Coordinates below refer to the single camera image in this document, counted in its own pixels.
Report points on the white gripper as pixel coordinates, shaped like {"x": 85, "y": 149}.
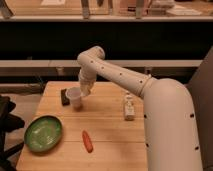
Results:
{"x": 86, "y": 85}

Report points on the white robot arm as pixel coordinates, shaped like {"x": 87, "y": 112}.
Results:
{"x": 171, "y": 134}

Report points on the dark sponge block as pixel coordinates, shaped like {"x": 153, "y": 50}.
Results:
{"x": 64, "y": 100}

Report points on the white bottle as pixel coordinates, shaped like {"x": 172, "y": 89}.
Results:
{"x": 128, "y": 106}

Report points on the orange carrot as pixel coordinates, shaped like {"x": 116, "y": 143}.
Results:
{"x": 87, "y": 142}

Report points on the green plate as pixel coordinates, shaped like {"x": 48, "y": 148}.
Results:
{"x": 43, "y": 134}

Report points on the black chair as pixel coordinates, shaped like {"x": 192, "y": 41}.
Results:
{"x": 8, "y": 123}

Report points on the wooden shelf rail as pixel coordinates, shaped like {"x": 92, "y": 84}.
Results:
{"x": 122, "y": 63}

